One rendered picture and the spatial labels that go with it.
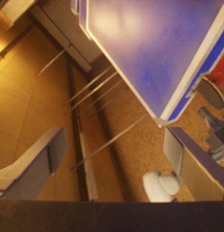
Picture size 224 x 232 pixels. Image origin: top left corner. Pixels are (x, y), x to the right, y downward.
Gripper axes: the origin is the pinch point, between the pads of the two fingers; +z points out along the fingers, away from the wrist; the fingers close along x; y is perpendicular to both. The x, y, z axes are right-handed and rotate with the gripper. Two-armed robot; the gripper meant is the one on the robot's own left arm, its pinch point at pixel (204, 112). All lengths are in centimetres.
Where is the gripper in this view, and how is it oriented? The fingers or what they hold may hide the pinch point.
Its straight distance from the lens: 67.6
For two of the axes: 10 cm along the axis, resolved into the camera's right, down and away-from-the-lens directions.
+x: 8.9, -2.7, 3.6
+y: -1.3, 6.2, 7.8
